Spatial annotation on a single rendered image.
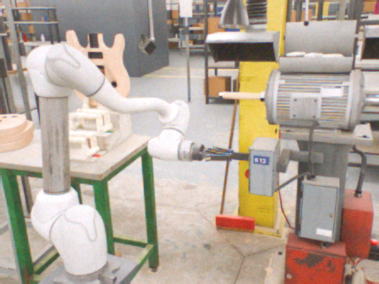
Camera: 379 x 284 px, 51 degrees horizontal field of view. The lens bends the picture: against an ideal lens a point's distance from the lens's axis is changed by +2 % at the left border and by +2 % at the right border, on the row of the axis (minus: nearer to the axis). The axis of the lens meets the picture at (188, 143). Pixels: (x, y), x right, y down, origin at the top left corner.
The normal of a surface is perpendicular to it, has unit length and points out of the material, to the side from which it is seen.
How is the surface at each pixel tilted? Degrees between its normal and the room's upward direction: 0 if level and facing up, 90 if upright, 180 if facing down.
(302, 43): 90
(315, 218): 90
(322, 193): 90
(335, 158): 90
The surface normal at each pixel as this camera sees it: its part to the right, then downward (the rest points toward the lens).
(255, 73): -0.35, 0.32
